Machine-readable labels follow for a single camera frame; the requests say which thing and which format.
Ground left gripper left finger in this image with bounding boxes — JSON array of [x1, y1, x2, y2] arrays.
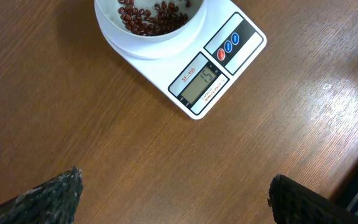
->
[[0, 167, 83, 224]]

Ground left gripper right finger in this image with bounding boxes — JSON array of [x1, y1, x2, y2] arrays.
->
[[268, 174, 358, 224]]

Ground white digital kitchen scale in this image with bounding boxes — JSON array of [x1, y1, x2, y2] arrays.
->
[[101, 0, 267, 119]]

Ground white round bowl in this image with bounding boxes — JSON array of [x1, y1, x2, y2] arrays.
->
[[94, 0, 207, 59]]

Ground red beans in bowl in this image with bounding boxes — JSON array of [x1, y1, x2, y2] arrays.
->
[[117, 0, 190, 36]]

